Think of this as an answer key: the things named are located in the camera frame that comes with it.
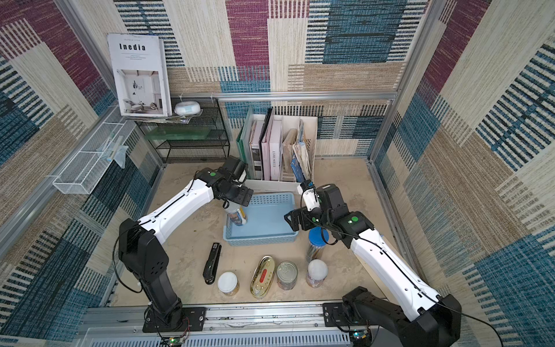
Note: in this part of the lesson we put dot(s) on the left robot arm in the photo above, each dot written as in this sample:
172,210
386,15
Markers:
142,244

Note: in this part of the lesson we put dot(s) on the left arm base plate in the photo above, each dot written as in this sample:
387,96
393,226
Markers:
179,320

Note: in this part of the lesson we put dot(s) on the gold oval sardine tin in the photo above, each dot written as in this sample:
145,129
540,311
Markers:
262,277

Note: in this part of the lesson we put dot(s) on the white file organizer box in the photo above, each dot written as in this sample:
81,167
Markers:
299,141

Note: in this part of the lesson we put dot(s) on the Inedia white magazine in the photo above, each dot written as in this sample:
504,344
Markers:
140,76

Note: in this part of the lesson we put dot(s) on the pink book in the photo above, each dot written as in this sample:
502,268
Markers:
271,146

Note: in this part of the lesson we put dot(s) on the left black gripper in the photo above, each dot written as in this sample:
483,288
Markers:
244,198

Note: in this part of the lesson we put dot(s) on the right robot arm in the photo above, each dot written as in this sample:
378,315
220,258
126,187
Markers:
419,316

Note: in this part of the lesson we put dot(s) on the light blue plastic basket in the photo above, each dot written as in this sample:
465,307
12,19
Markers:
265,222

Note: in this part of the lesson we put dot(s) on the white lid can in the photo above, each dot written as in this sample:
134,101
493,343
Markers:
317,272
228,283
236,214

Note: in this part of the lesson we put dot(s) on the silver top dark can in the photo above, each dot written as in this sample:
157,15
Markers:
287,274

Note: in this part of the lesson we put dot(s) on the black wire shelf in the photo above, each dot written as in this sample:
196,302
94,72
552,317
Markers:
215,148

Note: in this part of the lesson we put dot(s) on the green tray on shelf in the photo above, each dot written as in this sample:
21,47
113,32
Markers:
178,133

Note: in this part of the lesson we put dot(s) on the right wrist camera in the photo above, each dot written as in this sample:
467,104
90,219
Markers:
308,193

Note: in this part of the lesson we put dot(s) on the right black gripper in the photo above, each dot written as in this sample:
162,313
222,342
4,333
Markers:
295,217

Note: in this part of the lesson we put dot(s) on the blue lid clear canister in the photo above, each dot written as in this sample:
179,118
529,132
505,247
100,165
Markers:
318,240

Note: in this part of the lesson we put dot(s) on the white wire wall basket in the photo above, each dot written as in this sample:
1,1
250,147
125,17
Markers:
83,172

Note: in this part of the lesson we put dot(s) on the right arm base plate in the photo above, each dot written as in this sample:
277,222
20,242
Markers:
335,316

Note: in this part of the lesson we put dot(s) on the green folder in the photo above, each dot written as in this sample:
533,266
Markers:
242,142

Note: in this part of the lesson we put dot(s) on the white round device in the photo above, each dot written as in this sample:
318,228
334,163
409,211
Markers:
187,109

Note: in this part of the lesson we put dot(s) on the black stapler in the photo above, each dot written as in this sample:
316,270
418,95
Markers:
211,266

